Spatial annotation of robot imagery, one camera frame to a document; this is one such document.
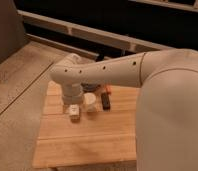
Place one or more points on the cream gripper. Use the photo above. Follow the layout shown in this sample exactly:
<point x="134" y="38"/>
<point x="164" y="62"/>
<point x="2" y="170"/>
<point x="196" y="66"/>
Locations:
<point x="72" y="94"/>

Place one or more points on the dark ceramic bowl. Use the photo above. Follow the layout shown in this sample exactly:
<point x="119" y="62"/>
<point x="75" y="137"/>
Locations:
<point x="90" y="87"/>

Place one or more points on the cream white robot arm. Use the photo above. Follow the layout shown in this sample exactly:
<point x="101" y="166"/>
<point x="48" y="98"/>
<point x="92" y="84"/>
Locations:
<point x="167" y="105"/>

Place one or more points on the white cup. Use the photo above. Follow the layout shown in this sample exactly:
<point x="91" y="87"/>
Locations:
<point x="89" y="102"/>

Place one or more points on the black rectangular remote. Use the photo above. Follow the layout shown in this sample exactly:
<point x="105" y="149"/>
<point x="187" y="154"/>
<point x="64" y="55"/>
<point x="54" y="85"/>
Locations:
<point x="105" y="101"/>

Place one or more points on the wooden board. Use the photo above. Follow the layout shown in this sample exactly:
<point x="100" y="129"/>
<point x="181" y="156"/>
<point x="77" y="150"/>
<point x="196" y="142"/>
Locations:
<point x="98" y="137"/>

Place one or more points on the grey cabinet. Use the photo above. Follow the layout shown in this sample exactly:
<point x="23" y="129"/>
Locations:
<point x="12" y="33"/>

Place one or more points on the orange handled tool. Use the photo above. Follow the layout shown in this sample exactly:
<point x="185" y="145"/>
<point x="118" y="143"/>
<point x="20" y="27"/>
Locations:
<point x="108" y="89"/>

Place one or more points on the white metal rail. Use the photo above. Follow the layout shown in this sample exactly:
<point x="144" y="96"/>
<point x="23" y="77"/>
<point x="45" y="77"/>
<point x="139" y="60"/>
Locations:
<point x="113" y="40"/>

